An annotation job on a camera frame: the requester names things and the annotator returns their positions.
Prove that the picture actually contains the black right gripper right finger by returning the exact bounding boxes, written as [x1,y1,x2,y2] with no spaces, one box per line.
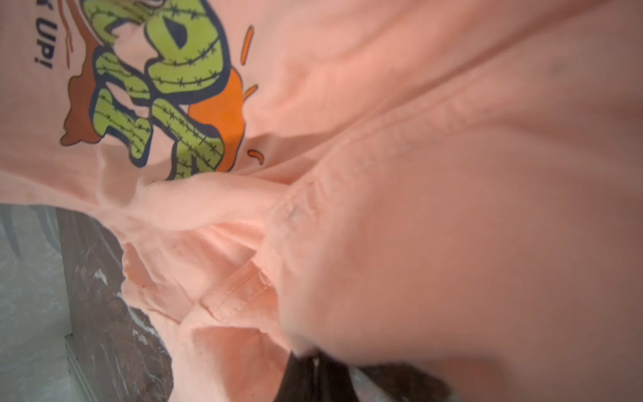
[317,354,359,402]

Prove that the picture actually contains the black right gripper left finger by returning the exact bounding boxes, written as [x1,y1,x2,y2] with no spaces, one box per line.
[274,353,318,402]

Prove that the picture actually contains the pink graphic t-shirt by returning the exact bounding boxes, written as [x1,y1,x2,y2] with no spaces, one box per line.
[1,1,642,401]

